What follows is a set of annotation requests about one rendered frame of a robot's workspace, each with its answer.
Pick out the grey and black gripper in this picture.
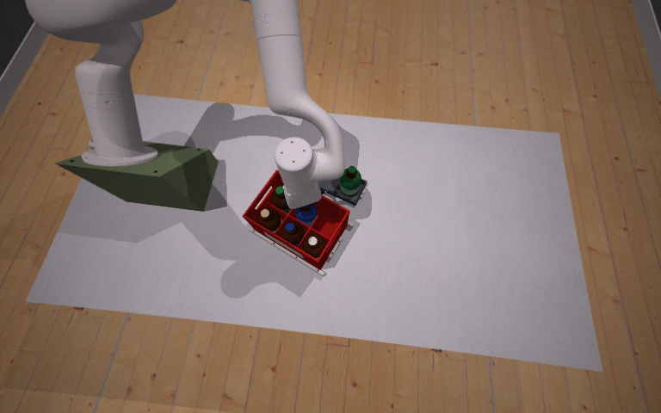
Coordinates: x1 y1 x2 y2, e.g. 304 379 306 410
281 182 325 212

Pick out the brown bottle with green cap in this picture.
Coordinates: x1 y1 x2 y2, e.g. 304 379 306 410
272 187 291 214

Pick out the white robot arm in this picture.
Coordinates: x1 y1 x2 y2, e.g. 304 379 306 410
25 0 345 197

